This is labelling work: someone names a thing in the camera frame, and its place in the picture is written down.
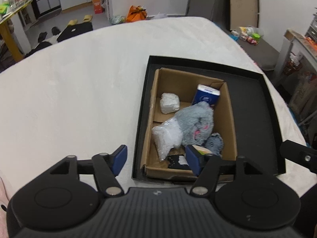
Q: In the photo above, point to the brown cardboard box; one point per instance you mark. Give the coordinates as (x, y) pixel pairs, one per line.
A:
(184, 84)

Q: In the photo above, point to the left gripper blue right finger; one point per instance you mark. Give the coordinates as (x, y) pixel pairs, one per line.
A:
(195, 160)

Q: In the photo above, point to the burger plush toy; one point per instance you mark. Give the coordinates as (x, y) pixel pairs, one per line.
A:
(202, 150)

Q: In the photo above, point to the grey bench mat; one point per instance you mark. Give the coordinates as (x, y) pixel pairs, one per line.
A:
(264, 55)

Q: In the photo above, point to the black patterned sock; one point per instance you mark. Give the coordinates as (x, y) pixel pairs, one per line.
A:
(177, 162)

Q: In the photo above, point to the blue tissue pack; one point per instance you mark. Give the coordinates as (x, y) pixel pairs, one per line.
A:
(206, 94)

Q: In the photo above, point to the small denim plush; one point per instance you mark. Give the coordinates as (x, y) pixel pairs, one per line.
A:
(215, 144)

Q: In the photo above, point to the orange cardboard box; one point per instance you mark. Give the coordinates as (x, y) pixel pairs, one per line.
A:
(98, 8)

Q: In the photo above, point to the black shallow tray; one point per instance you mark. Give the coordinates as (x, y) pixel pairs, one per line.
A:
(257, 130)

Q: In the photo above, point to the white cloth pack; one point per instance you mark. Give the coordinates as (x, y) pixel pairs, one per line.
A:
(169, 103)

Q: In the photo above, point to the brown board against wall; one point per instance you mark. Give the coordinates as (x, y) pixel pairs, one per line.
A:
(244, 13)

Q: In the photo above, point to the grey fluffy plush toy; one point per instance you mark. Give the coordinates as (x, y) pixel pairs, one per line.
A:
(196, 123)

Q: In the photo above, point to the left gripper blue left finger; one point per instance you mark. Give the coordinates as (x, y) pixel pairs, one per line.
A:
(118, 159)

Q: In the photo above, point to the clear bag of white beads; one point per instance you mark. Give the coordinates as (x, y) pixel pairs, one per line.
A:
(167, 136)

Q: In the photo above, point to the green cup toy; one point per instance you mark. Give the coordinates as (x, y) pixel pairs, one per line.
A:
(256, 37)

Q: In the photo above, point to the orange bag on floor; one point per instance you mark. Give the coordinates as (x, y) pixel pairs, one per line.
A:
(136, 14)

